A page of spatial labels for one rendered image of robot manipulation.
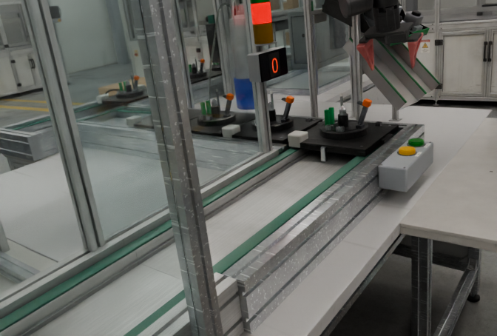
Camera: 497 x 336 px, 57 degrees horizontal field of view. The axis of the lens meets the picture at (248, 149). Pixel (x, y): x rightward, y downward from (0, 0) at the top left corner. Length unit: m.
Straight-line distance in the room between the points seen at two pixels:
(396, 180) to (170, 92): 0.74
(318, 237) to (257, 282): 0.20
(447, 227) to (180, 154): 0.71
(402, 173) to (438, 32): 4.32
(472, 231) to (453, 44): 4.39
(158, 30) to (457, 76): 5.03
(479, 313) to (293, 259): 1.52
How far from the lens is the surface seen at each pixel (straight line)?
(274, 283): 0.82
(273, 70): 1.21
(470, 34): 5.33
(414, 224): 1.09
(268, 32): 1.20
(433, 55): 5.45
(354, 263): 0.95
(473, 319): 2.25
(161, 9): 0.51
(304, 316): 0.82
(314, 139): 1.33
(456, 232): 1.07
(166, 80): 0.51
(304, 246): 0.88
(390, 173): 1.14
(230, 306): 0.75
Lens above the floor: 1.38
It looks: 18 degrees down
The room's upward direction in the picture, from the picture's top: 7 degrees counter-clockwise
